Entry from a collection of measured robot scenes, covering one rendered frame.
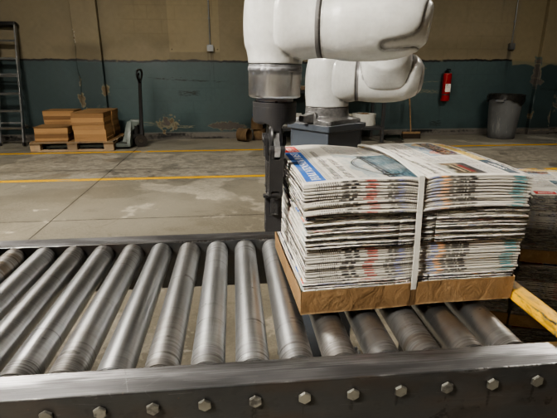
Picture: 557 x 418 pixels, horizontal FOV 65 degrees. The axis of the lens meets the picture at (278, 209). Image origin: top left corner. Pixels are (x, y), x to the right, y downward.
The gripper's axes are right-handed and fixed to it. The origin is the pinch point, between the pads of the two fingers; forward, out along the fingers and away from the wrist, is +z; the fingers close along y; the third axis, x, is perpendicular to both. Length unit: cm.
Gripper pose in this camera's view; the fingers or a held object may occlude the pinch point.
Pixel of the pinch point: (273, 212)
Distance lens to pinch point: 80.6
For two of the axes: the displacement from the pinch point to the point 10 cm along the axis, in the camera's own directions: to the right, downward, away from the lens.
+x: -9.9, 0.2, -1.0
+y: -1.0, -3.1, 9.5
